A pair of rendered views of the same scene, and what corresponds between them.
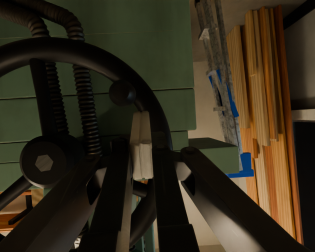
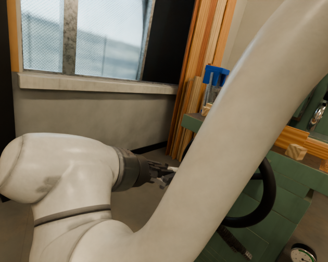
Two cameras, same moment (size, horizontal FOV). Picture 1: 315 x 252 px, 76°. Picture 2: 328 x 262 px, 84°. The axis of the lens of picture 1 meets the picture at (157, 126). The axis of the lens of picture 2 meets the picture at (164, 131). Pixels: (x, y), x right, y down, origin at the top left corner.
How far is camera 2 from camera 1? 48 cm
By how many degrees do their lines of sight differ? 42
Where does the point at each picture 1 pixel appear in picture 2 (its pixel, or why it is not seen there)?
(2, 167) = (306, 183)
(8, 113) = (282, 207)
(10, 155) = (295, 186)
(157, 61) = not seen: hidden behind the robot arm
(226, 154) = (186, 124)
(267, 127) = (192, 89)
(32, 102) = not seen: hidden behind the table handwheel
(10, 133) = (288, 196)
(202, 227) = not seen: outside the picture
